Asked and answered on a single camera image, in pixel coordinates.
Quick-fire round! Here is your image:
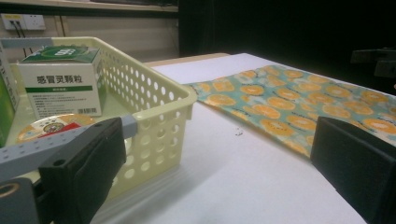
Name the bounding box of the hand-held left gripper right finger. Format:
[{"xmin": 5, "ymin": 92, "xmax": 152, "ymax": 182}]
[{"xmin": 310, "ymin": 116, "xmax": 396, "ymax": 224}]

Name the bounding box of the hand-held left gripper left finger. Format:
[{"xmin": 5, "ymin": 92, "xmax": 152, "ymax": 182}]
[{"xmin": 38, "ymin": 117, "xmax": 127, "ymax": 224}]

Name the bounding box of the round orange red tin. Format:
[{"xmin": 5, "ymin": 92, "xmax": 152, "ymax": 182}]
[{"xmin": 16, "ymin": 113, "xmax": 96, "ymax": 145}]

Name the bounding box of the square white green medicine box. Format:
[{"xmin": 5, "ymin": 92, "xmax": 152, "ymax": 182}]
[{"xmin": 17, "ymin": 46, "xmax": 104, "ymax": 119}]

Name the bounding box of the cream perforated plastic basket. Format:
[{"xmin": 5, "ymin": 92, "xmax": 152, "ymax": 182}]
[{"xmin": 0, "ymin": 36, "xmax": 199, "ymax": 223}]

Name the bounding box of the orange print teal cloth bag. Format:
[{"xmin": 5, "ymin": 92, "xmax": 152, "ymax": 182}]
[{"xmin": 183, "ymin": 63, "xmax": 396, "ymax": 158}]

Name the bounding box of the tall green white medicine box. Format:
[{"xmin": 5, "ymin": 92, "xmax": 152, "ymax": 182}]
[{"xmin": 0, "ymin": 43, "xmax": 21, "ymax": 148}]

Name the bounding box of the dark metal stand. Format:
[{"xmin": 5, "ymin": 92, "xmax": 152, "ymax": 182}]
[{"xmin": 350, "ymin": 48, "xmax": 396, "ymax": 78}]

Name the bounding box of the black wall cable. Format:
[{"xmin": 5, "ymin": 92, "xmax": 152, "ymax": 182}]
[
  {"xmin": 9, "ymin": 20, "xmax": 26, "ymax": 40},
  {"xmin": 17, "ymin": 20, "xmax": 34, "ymax": 54}
]

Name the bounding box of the white wall socket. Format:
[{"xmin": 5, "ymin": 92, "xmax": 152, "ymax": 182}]
[{"xmin": 0, "ymin": 13, "xmax": 47, "ymax": 32}]

